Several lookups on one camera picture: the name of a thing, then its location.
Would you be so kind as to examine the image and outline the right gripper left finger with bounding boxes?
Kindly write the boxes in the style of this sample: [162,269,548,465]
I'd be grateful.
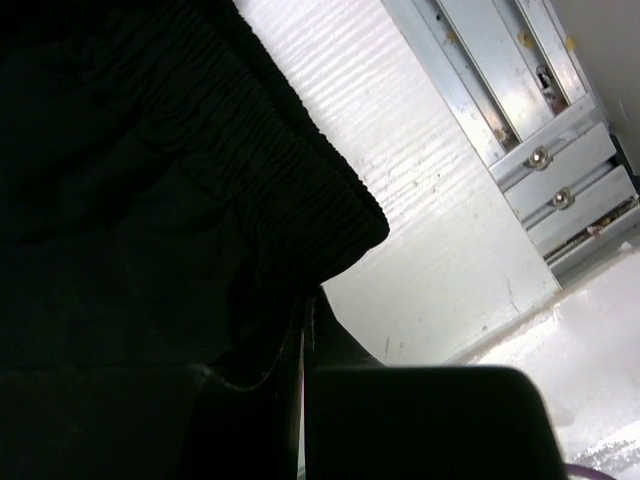
[1,302,305,479]

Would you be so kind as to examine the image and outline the aluminium rail right side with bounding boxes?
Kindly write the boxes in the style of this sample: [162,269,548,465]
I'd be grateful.
[385,1,639,284]

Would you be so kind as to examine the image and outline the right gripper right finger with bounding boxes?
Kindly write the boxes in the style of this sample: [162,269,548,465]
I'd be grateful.
[304,291,567,479]

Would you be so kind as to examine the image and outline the black trousers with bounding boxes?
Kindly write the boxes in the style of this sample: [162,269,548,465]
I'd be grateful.
[1,1,389,371]

